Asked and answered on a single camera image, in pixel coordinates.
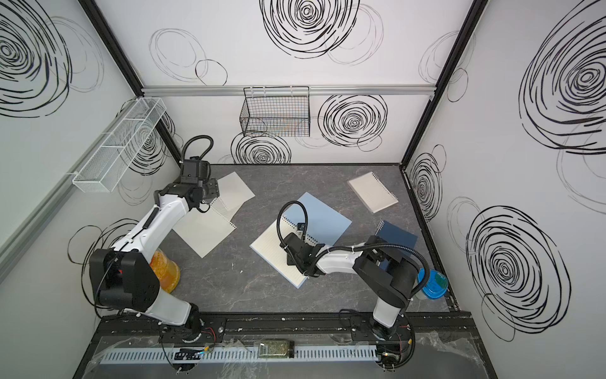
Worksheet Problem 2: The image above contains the torn lined paper page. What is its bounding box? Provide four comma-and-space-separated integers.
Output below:
211, 198, 241, 221

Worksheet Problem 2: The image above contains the light blue notebook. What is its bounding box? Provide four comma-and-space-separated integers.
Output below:
249, 191, 354, 290

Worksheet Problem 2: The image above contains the large torn lined page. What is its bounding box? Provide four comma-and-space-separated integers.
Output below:
173, 208, 236, 258

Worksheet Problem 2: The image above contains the dark blue notebook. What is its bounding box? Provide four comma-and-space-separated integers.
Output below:
375, 220, 418, 249

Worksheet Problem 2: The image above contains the white lined spiral notebook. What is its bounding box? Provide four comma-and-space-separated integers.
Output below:
348, 172, 399, 213

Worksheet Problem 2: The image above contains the torn white lined page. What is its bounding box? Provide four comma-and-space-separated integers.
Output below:
211, 172, 255, 211

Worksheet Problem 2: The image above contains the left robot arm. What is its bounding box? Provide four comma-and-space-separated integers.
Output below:
88, 154, 219, 344

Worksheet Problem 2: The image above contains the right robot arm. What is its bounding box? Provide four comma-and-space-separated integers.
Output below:
276, 201, 431, 340

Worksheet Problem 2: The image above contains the red lid yellow jar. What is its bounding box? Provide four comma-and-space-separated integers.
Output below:
149, 249, 181, 294

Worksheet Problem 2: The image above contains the green circuit box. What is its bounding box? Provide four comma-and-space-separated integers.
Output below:
257, 340, 294, 359

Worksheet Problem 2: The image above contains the white wire shelf basket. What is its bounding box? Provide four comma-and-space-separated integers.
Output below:
72, 97, 166, 194

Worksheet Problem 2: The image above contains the black wire basket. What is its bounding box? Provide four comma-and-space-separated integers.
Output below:
239, 95, 311, 137

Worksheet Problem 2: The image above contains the aluminium wall rail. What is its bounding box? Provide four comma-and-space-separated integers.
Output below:
142, 84, 437, 97

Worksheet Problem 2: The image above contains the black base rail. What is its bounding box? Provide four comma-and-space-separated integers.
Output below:
94, 310, 476, 344

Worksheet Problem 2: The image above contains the white slotted cable duct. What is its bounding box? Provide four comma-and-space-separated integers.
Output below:
97, 345, 378, 365

